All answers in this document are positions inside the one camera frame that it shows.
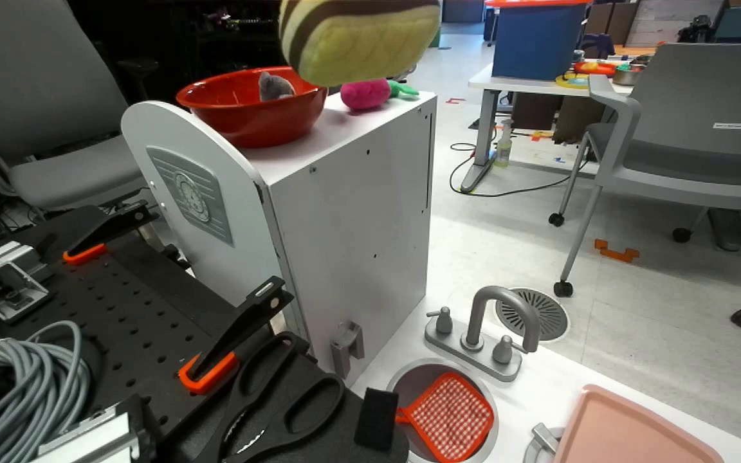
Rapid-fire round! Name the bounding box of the red-orange plastic bowl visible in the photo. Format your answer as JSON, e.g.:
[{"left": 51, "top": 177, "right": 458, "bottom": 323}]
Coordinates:
[{"left": 172, "top": 65, "right": 328, "bottom": 150}]

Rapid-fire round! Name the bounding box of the white toy sink counter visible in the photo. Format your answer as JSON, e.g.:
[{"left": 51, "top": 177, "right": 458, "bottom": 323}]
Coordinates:
[{"left": 347, "top": 290, "right": 741, "bottom": 463}]

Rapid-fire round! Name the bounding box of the white toy kitchen cabinet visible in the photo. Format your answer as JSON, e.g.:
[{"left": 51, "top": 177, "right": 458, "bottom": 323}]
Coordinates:
[{"left": 118, "top": 86, "right": 440, "bottom": 381}]

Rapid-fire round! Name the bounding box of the pink fuzzy ball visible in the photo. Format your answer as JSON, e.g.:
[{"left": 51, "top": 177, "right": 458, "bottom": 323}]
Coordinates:
[{"left": 339, "top": 77, "right": 394, "bottom": 115}]

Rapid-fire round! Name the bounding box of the grey toy faucet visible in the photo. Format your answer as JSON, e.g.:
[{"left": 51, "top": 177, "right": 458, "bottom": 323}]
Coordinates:
[{"left": 421, "top": 282, "right": 542, "bottom": 384}]

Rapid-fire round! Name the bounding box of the green toy piece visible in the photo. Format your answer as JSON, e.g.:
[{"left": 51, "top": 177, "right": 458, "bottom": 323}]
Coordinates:
[{"left": 385, "top": 77, "right": 421, "bottom": 102}]

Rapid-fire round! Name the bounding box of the white desk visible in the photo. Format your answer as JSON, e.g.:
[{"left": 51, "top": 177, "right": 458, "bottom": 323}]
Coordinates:
[{"left": 458, "top": 61, "right": 649, "bottom": 196}]

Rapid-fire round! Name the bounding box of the white bottle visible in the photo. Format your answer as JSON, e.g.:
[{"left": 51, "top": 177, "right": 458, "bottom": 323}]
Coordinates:
[{"left": 491, "top": 118, "right": 514, "bottom": 167}]

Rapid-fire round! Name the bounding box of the black clamp orange tip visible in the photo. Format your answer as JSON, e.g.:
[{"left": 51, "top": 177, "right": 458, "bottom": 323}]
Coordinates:
[
  {"left": 60, "top": 201, "right": 163, "bottom": 268},
  {"left": 175, "top": 273, "right": 295, "bottom": 397}
]

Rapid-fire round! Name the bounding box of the grey plush toy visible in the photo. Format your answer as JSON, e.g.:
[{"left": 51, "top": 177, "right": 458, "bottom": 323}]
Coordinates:
[{"left": 255, "top": 69, "right": 298, "bottom": 102}]

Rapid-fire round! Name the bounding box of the black foam block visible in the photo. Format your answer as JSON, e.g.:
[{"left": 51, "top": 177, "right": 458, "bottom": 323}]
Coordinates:
[{"left": 352, "top": 385, "right": 402, "bottom": 452}]

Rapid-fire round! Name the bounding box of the orange mesh toy strainer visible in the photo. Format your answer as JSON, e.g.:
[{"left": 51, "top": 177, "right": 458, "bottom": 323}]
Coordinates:
[{"left": 394, "top": 367, "right": 497, "bottom": 463}]

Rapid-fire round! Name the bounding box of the orange floor tape marker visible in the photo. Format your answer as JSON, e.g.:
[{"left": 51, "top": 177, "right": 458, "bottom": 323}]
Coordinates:
[{"left": 591, "top": 237, "right": 644, "bottom": 266}]

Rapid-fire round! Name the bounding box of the blue storage bin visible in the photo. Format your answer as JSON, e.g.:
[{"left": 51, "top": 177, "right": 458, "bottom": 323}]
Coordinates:
[{"left": 491, "top": 3, "right": 588, "bottom": 83}]

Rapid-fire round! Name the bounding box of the black perforated table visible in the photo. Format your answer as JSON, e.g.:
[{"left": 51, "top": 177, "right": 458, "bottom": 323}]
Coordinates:
[{"left": 0, "top": 201, "right": 417, "bottom": 463}]

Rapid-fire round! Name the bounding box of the orange toy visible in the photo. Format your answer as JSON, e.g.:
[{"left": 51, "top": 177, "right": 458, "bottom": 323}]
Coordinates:
[{"left": 572, "top": 60, "right": 622, "bottom": 79}]

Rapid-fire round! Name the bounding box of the orange bin lid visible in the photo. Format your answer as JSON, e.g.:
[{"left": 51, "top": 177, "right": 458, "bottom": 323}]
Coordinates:
[{"left": 484, "top": 0, "right": 591, "bottom": 11}]

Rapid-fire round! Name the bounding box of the pink plastic tray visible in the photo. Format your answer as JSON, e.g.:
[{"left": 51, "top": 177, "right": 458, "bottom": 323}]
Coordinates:
[{"left": 550, "top": 384, "right": 725, "bottom": 463}]

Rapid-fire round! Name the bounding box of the grey office chair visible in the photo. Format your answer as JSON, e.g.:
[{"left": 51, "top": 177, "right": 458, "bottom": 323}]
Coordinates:
[
  {"left": 0, "top": 0, "right": 150, "bottom": 215},
  {"left": 548, "top": 40, "right": 741, "bottom": 332}
]

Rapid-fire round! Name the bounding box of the black floor cable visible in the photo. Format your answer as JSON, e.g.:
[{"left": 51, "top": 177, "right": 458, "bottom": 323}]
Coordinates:
[{"left": 448, "top": 140, "right": 578, "bottom": 201}]

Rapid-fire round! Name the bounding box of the silver aluminium bracket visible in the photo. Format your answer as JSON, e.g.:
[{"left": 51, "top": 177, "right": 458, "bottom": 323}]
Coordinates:
[
  {"left": 30, "top": 401, "right": 159, "bottom": 463},
  {"left": 0, "top": 239, "right": 51, "bottom": 326}
]

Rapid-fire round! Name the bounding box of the grey cable coil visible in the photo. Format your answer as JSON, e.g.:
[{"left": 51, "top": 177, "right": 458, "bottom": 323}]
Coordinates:
[{"left": 0, "top": 320, "right": 93, "bottom": 463}]

